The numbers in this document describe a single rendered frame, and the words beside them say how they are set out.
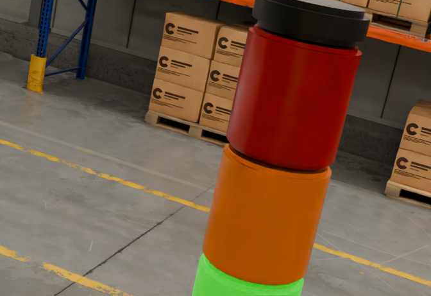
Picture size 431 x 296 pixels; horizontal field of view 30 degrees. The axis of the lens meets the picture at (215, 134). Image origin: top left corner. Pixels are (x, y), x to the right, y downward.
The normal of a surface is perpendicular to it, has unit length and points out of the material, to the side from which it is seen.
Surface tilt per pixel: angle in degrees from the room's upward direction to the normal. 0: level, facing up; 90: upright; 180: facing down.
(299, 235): 90
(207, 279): 90
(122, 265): 0
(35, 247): 0
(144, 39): 90
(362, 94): 90
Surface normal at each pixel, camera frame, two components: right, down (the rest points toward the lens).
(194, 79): -0.32, 0.24
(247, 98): -0.82, -0.01
